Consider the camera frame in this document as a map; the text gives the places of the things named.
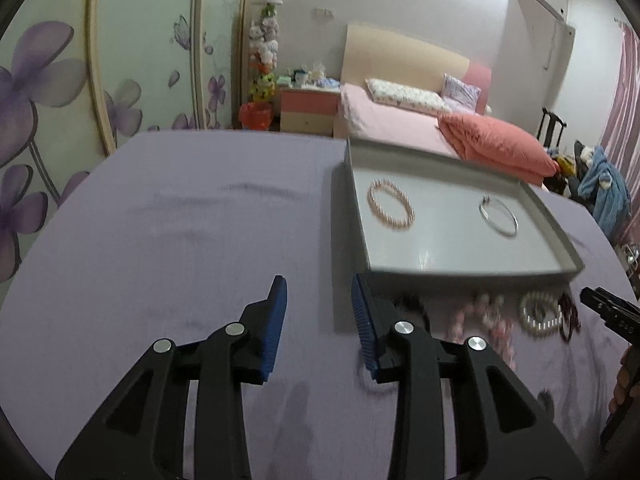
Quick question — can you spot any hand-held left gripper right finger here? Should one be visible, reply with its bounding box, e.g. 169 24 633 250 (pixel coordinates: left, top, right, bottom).
351 273 587 480

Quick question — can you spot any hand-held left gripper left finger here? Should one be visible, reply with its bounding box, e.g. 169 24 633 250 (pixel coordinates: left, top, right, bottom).
55 275 289 480

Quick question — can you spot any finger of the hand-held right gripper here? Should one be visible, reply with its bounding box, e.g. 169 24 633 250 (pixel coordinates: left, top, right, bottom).
580 287 640 322

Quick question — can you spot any dark red bead bracelet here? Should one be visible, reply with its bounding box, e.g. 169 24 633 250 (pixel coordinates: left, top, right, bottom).
556 291 584 345

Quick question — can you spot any black bead bracelet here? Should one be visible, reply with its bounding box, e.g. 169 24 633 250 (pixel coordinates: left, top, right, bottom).
399 296 432 327

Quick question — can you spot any white pearl bracelet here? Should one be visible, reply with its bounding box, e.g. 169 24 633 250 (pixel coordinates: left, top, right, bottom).
518 290 564 337

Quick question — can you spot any large pink bead bracelet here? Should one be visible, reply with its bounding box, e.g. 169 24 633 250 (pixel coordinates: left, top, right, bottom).
451 294 520 367

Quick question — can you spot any grey cardboard tray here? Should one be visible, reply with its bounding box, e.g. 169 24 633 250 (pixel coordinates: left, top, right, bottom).
332 137 586 277

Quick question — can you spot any person's right hand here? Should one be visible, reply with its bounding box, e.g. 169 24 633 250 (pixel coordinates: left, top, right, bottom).
608 347 640 414

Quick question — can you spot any blue garment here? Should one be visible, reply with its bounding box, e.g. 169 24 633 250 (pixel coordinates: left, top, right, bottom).
576 145 633 240

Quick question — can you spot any thin silver bangle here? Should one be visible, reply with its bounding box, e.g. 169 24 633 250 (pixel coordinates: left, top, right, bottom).
478 196 519 237

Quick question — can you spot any purple tablecloth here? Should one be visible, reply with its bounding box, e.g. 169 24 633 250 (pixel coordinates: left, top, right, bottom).
0 129 640 480

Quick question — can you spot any black chair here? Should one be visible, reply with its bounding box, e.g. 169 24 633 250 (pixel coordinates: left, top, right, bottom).
536 107 569 150

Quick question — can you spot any salmon folded duvet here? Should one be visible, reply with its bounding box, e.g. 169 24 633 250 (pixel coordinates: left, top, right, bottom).
437 111 561 186

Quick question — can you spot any pink curtain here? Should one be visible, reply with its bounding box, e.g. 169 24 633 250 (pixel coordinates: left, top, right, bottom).
597 24 640 173

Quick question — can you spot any pink bed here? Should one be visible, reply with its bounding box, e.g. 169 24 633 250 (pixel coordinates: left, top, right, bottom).
335 82 561 186

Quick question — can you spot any red waste bin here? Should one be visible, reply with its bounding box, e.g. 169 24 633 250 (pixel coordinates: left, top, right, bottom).
238 101 273 132

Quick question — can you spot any pink and beige nightstand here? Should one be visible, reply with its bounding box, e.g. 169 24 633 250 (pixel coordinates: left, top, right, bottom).
276 85 342 137

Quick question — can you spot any white floral pillow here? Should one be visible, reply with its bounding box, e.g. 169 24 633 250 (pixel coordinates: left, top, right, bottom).
365 77 453 115

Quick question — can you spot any purple pillow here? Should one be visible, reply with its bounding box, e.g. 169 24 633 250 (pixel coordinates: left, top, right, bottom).
441 73 482 113

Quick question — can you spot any beige and pink headboard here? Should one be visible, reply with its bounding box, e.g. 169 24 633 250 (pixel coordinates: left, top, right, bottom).
340 22 492 116

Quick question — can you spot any stack of plush toys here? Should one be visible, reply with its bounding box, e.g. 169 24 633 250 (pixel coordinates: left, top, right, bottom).
247 0 283 103

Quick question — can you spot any white air conditioner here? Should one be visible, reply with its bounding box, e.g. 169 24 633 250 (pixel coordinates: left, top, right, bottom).
516 0 577 33

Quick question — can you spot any floral wardrobe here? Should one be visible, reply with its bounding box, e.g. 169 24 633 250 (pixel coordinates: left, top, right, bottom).
0 0 252 291

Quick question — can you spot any small pink pearl bracelet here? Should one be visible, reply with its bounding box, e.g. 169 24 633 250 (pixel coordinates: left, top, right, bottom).
367 179 416 231

